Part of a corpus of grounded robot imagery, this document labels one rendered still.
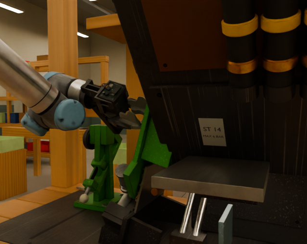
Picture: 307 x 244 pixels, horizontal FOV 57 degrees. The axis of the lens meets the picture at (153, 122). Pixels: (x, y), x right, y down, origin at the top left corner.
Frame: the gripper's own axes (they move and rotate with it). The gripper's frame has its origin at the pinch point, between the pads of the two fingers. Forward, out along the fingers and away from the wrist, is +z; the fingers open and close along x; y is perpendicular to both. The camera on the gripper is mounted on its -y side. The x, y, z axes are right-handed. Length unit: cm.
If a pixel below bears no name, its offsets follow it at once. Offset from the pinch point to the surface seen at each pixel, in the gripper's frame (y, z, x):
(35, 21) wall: -409, -783, 513
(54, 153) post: -42, -52, -4
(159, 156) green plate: 3.3, 8.1, -10.4
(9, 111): -362, -485, 151
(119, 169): -0.2, -0.1, -15.6
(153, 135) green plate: 6.2, 5.6, -7.6
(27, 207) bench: -33, -38, -29
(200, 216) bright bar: 4.6, 21.6, -19.4
